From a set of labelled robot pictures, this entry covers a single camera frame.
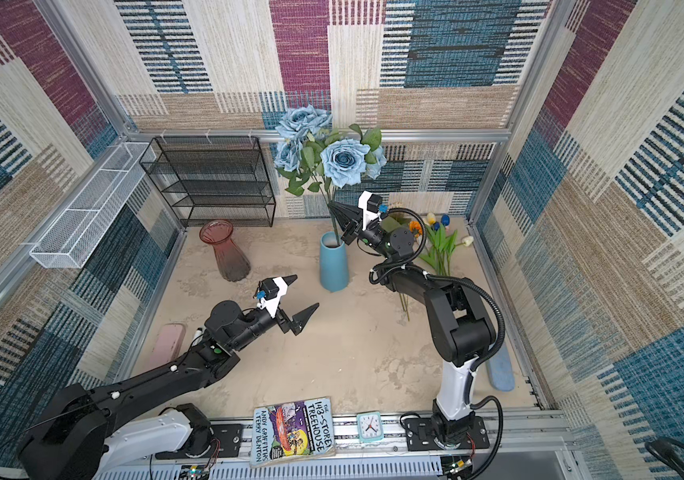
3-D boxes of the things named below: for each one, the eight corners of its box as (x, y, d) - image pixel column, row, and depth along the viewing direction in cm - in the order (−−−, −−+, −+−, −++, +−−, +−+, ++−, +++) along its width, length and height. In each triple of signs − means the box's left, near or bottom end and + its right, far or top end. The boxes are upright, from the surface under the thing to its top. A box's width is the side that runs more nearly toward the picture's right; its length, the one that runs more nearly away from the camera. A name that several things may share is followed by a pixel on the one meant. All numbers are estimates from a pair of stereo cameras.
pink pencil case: (149, 368, 88) (142, 364, 85) (165, 328, 96) (160, 323, 93) (176, 368, 88) (171, 364, 85) (190, 328, 96) (186, 323, 93)
